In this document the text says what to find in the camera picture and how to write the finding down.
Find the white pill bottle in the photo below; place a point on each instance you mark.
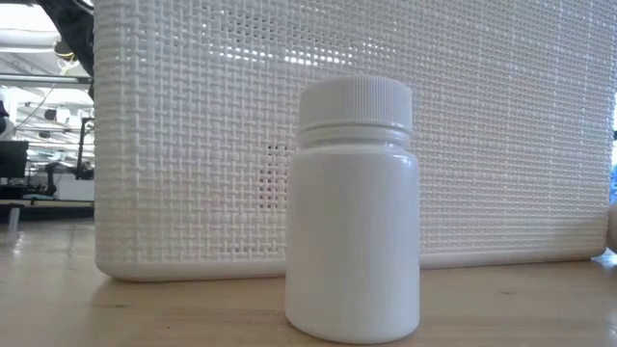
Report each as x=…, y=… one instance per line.
x=352, y=241

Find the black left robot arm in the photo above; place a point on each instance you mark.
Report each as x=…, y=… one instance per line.
x=77, y=29

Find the white woven plastic basket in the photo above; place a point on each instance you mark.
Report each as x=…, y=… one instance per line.
x=193, y=144

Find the black monitor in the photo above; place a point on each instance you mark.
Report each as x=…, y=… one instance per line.
x=13, y=159

